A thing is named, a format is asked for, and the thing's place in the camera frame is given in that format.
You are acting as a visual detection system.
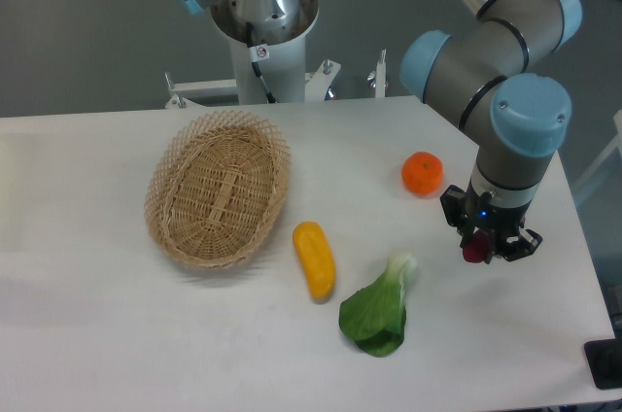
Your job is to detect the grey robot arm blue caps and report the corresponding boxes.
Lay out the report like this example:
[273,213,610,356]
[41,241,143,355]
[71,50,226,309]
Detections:
[178,0,582,262]

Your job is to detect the orange tangerine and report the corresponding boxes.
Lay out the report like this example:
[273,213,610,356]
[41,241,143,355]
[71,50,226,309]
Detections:
[400,152,444,196]

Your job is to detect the green bok choy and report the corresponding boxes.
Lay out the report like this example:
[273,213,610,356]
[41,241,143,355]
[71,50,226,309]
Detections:
[338,249,418,358]

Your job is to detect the oval woven wicker basket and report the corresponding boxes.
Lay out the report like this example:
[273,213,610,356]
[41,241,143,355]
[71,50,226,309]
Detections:
[144,110,291,269]

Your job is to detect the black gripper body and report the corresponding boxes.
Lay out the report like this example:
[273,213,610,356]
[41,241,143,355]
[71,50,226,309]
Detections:
[462,189,530,247]

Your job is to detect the dark red sweet potato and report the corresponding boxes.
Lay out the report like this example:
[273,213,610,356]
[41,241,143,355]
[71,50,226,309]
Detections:
[463,230,490,263]

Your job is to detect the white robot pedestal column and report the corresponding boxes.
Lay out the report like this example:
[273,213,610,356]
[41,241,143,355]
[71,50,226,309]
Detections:
[211,0,319,105]

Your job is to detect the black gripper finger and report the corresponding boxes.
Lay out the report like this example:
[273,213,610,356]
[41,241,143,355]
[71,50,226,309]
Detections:
[440,185,472,248]
[496,228,542,261]

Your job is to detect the white metal frame bracket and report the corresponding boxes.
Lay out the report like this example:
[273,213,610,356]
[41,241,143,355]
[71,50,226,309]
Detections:
[162,48,390,110]

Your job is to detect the black cable on pedestal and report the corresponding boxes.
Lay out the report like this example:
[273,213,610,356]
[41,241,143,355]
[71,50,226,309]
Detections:
[245,21,279,105]

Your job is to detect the white frame at right edge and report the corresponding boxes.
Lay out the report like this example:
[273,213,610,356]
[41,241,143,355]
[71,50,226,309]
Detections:
[572,111,621,208]

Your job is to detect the black device at table edge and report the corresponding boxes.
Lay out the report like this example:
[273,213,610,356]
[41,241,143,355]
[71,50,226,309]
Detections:
[583,338,621,390]

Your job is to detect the yellow squash vegetable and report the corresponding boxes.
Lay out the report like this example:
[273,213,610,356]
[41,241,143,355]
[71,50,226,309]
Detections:
[293,222,336,301]

